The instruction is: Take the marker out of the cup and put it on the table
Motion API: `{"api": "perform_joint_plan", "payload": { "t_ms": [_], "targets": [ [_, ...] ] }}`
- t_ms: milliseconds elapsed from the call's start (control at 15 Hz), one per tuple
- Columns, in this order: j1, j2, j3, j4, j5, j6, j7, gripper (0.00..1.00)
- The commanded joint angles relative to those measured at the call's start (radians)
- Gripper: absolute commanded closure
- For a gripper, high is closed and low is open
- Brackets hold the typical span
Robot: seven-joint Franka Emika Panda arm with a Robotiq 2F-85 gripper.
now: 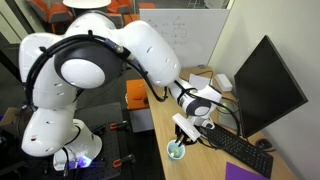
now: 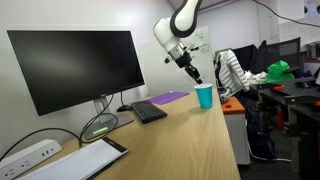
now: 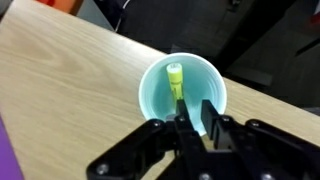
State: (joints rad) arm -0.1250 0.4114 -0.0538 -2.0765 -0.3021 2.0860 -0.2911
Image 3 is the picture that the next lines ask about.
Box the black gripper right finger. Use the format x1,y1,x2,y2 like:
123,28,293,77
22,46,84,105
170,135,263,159
200,99,320,180

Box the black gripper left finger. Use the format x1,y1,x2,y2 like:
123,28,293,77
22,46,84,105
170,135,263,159
85,99,208,180

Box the yellow marker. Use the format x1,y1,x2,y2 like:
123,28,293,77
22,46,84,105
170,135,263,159
166,62,185,103

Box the white cup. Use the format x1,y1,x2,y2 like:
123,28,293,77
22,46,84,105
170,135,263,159
138,52,228,137

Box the light grey box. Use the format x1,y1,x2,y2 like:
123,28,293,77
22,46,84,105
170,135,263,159
75,0,116,32

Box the purple paper sheet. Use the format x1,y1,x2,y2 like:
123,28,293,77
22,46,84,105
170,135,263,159
0,114,25,180

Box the orange box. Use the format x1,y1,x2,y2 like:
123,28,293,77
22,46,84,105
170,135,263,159
34,0,84,16

